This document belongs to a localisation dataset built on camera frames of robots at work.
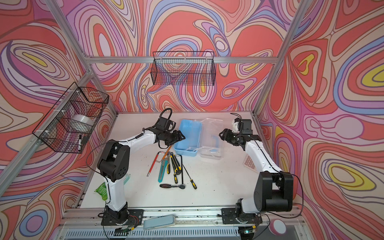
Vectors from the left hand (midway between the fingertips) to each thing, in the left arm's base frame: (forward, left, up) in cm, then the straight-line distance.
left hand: (184, 138), depth 95 cm
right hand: (-4, -24, +6) cm, 26 cm away
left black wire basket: (-9, +53, +24) cm, 59 cm away
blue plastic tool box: (+3, -13, -4) cm, 14 cm away
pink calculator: (-14, -41, -7) cm, 43 cm away
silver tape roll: (-5, +49, +24) cm, 55 cm away
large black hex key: (-17, +1, -8) cm, 19 cm away
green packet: (-30, +44, -6) cm, 54 cm away
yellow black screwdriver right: (-25, -5, -7) cm, 26 cm away
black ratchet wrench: (-28, 0, -7) cm, 29 cm away
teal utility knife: (-16, +13, -8) cm, 22 cm away
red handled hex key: (-12, +19, -8) cm, 24 cm away
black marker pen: (-15, +49, +17) cm, 54 cm away
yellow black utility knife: (-17, +4, -6) cm, 19 cm away
